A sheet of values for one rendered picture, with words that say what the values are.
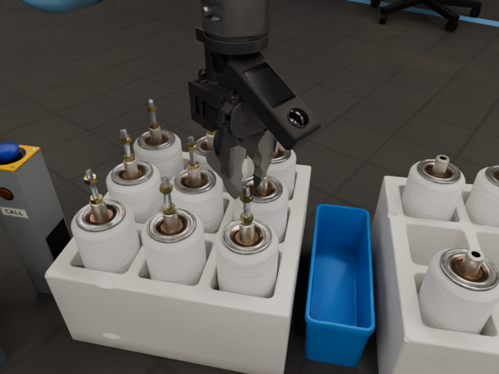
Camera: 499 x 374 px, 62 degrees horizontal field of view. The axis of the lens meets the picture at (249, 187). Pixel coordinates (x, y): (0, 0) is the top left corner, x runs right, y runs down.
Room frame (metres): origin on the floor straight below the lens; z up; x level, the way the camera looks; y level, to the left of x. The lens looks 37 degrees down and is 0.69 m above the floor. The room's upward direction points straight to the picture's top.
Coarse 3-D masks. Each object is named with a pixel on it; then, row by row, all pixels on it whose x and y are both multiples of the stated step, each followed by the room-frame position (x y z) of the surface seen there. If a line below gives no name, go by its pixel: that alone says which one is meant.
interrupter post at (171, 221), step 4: (176, 212) 0.47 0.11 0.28; (164, 216) 0.47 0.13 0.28; (168, 216) 0.46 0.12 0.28; (172, 216) 0.46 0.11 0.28; (176, 216) 0.47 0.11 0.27; (164, 220) 0.47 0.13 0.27; (168, 220) 0.46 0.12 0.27; (172, 220) 0.46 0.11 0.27; (176, 220) 0.47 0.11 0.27; (164, 224) 0.47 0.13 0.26; (168, 224) 0.46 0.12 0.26; (172, 224) 0.46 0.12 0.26; (176, 224) 0.47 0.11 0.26; (168, 228) 0.46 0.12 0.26; (172, 228) 0.46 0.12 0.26; (176, 228) 0.47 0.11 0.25
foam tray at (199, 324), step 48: (288, 240) 0.51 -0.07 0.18; (96, 288) 0.42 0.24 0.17; (144, 288) 0.41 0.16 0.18; (192, 288) 0.41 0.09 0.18; (288, 288) 0.41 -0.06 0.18; (96, 336) 0.43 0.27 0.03; (144, 336) 0.41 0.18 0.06; (192, 336) 0.39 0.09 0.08; (240, 336) 0.37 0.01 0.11; (288, 336) 0.41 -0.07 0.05
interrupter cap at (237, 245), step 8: (232, 224) 0.47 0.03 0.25; (256, 224) 0.47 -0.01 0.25; (264, 224) 0.47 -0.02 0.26; (224, 232) 0.46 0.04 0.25; (232, 232) 0.46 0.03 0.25; (256, 232) 0.46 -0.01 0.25; (264, 232) 0.46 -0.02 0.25; (224, 240) 0.44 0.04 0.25; (232, 240) 0.44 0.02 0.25; (240, 240) 0.44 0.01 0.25; (256, 240) 0.44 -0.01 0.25; (264, 240) 0.44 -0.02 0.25; (232, 248) 0.42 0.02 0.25; (240, 248) 0.42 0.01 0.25; (248, 248) 0.42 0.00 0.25; (256, 248) 0.42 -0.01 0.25; (264, 248) 0.42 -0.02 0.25
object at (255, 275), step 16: (272, 240) 0.44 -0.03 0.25; (224, 256) 0.42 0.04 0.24; (240, 256) 0.41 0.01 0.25; (256, 256) 0.41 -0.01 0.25; (272, 256) 0.42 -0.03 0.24; (224, 272) 0.42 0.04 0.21; (240, 272) 0.40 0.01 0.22; (256, 272) 0.41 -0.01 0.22; (272, 272) 0.42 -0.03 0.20; (224, 288) 0.42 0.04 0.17; (240, 288) 0.40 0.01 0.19; (256, 288) 0.41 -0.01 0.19; (272, 288) 0.43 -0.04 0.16
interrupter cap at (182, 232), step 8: (160, 216) 0.49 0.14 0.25; (184, 216) 0.49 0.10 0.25; (192, 216) 0.49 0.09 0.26; (152, 224) 0.47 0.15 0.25; (160, 224) 0.48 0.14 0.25; (184, 224) 0.48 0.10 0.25; (192, 224) 0.47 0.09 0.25; (152, 232) 0.46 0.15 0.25; (160, 232) 0.46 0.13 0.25; (168, 232) 0.46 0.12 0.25; (176, 232) 0.46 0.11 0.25; (184, 232) 0.46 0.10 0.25; (192, 232) 0.46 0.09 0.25; (160, 240) 0.44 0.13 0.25; (168, 240) 0.44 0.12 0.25; (176, 240) 0.44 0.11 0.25
